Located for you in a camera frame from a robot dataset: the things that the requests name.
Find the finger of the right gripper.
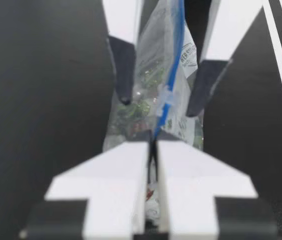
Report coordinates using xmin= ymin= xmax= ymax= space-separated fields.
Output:
xmin=102 ymin=0 xmax=139 ymax=106
xmin=185 ymin=0 xmax=265 ymax=118

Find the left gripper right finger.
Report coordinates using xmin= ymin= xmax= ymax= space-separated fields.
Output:
xmin=156 ymin=130 xmax=280 ymax=240

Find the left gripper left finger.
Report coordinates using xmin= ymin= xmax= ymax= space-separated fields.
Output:
xmin=18 ymin=129 xmax=155 ymax=240

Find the clear zip bag blue slider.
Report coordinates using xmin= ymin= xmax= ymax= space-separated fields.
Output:
xmin=102 ymin=0 xmax=206 ymax=228

